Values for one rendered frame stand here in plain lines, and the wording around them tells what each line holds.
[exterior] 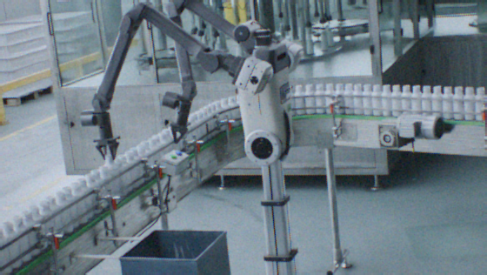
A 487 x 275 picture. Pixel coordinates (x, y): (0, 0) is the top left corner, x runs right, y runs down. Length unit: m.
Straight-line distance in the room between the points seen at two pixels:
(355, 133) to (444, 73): 3.67
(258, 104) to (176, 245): 0.67
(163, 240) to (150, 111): 3.94
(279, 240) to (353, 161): 3.17
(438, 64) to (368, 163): 1.96
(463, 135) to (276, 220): 1.33
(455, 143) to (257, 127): 1.43
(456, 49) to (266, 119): 5.09
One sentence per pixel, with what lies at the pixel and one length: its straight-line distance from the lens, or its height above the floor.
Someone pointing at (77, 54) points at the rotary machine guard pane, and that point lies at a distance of 7.83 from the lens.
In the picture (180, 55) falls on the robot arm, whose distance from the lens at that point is 4.12.
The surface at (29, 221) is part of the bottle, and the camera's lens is 3.45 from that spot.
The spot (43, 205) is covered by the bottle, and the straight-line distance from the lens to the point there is 3.54.
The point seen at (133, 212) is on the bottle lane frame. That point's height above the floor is 0.92.
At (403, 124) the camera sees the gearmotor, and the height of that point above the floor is 1.01.
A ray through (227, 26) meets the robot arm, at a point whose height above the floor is 1.67.
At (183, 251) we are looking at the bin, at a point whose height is 0.86.
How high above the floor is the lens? 2.10
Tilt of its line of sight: 13 degrees down
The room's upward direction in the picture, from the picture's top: 6 degrees counter-clockwise
